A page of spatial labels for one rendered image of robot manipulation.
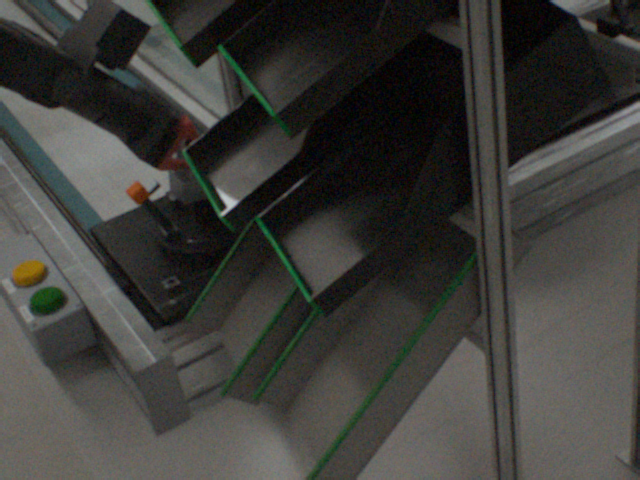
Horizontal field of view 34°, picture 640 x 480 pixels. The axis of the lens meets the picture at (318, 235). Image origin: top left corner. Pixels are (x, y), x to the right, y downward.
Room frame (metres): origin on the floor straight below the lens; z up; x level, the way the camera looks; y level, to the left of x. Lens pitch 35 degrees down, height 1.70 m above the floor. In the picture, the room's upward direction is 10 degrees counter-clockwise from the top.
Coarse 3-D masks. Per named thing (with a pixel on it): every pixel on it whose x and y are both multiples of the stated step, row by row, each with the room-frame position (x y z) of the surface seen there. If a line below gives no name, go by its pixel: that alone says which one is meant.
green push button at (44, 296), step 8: (48, 288) 1.03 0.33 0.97; (56, 288) 1.03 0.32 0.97; (32, 296) 1.02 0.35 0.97; (40, 296) 1.02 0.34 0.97; (48, 296) 1.02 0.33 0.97; (56, 296) 1.01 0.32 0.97; (64, 296) 1.02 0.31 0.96; (32, 304) 1.01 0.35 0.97; (40, 304) 1.00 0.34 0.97; (48, 304) 1.00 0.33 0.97; (56, 304) 1.00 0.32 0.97; (40, 312) 1.00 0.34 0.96
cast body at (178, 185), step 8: (184, 144) 1.11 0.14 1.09; (176, 152) 1.11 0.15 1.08; (176, 176) 1.08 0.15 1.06; (184, 176) 1.08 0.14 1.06; (192, 176) 1.07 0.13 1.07; (176, 184) 1.08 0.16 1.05; (184, 184) 1.07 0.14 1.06; (192, 184) 1.07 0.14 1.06; (176, 192) 1.08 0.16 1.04; (184, 192) 1.07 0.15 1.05; (192, 192) 1.07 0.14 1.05; (200, 192) 1.07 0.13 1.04; (184, 200) 1.06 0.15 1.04; (192, 200) 1.07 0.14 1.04; (200, 200) 1.07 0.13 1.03
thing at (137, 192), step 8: (136, 184) 1.07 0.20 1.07; (152, 184) 1.07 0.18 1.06; (128, 192) 1.06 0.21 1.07; (136, 192) 1.05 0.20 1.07; (144, 192) 1.06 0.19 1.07; (152, 192) 1.06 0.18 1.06; (136, 200) 1.05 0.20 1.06; (144, 200) 1.06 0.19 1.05; (152, 208) 1.06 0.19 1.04; (152, 216) 1.06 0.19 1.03; (160, 216) 1.06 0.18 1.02; (160, 224) 1.06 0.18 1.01; (168, 224) 1.07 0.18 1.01
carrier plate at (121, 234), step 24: (120, 216) 1.17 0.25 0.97; (144, 216) 1.16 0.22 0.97; (96, 240) 1.14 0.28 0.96; (120, 240) 1.11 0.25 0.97; (144, 240) 1.10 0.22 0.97; (120, 264) 1.06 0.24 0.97; (144, 264) 1.05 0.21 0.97; (168, 264) 1.04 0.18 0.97; (216, 264) 1.02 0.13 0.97; (144, 288) 1.00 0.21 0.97; (192, 288) 0.98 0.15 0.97; (168, 312) 0.95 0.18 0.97
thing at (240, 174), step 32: (352, 96) 0.79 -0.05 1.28; (224, 128) 0.89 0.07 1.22; (256, 128) 0.88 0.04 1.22; (320, 128) 0.79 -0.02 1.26; (192, 160) 0.87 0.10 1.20; (224, 160) 0.86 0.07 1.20; (256, 160) 0.84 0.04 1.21; (288, 160) 0.78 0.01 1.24; (320, 160) 0.78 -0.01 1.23; (224, 192) 0.82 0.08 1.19; (256, 192) 0.77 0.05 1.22
